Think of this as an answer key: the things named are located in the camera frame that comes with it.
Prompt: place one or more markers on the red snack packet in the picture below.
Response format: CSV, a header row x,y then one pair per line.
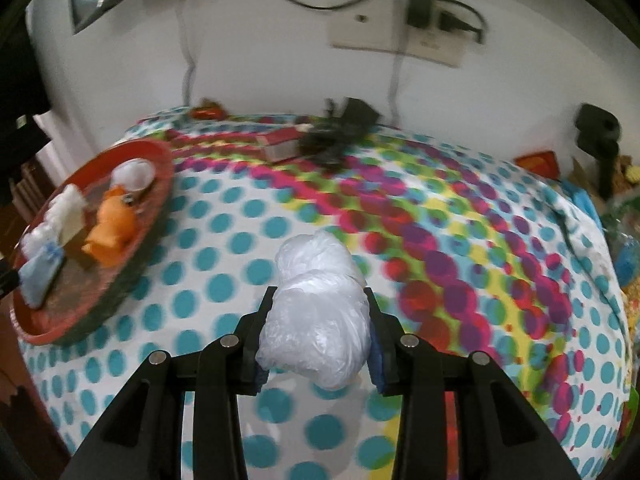
x,y
537,165

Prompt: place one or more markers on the small red barcode box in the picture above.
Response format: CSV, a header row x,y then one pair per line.
x,y
280,145

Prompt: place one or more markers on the red candy wrapper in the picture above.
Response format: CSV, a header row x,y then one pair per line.
x,y
207,111

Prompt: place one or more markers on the white sock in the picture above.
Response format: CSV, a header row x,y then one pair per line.
x,y
131,172
65,205

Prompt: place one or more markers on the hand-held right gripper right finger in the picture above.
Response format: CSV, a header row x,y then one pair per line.
x,y
377,355

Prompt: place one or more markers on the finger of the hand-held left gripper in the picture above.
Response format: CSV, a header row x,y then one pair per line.
x,y
7,280

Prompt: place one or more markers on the round red tray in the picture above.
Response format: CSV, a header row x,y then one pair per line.
x,y
145,210

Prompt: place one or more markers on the clear bag of colourful toys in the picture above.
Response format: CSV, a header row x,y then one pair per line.
x,y
625,260

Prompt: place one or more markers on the black clamp stand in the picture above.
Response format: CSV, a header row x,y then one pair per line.
x,y
595,125

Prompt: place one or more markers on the polka dot tablecloth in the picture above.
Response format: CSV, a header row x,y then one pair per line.
x,y
475,240

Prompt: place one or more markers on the clear plastic bag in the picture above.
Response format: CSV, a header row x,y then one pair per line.
x,y
315,320

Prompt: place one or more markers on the wooden chair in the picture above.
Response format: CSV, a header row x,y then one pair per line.
x,y
30,185

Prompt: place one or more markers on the black hanging garment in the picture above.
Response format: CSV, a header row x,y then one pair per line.
x,y
20,135

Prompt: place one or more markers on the orange plush toy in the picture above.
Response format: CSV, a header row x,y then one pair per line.
x,y
112,225

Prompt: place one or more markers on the blue cloth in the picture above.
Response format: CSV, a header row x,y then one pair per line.
x,y
582,200

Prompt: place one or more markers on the black angled plug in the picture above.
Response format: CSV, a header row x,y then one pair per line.
x,y
452,20

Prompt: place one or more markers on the white single outlet plate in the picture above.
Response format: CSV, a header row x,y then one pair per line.
x,y
360,27

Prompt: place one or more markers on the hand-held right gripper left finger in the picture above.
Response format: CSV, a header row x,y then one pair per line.
x,y
252,345

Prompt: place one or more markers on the white multi outlet plate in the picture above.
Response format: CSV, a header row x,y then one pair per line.
x,y
435,50

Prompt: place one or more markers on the light blue sock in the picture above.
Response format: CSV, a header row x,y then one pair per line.
x,y
42,275

